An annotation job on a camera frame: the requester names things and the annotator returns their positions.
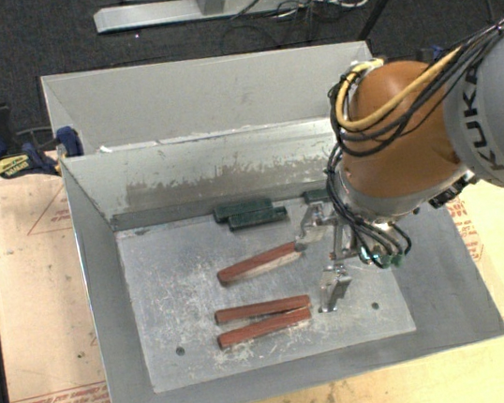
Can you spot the dark green flat block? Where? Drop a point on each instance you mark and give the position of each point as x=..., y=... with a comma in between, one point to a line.
x=241, y=209

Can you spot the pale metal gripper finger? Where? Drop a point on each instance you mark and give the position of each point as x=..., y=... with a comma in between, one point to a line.
x=334, y=284
x=315, y=228

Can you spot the grey metal bin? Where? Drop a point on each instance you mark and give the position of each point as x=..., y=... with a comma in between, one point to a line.
x=243, y=263

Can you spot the red-brown flat block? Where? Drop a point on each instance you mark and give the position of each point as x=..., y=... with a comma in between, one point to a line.
x=257, y=263
x=262, y=309
x=262, y=327

